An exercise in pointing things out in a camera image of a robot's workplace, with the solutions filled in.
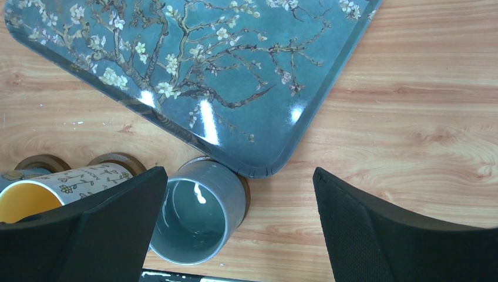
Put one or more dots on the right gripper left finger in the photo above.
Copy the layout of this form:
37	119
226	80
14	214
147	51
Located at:
102	237

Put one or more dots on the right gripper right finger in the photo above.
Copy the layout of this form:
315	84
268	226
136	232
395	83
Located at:
370	239

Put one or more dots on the brown round coaster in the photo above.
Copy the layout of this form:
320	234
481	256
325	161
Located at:
48	162
129	162
242	179

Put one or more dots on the white floral mug yellow inside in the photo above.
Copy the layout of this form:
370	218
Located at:
40	194

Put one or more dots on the grey ceramic mug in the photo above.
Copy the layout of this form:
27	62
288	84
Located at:
203	206

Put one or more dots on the blue butterfly mug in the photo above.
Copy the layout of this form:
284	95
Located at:
12	176

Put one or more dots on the blue floral serving tray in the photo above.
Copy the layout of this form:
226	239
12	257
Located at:
240	81

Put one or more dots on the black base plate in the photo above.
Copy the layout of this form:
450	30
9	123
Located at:
149	275

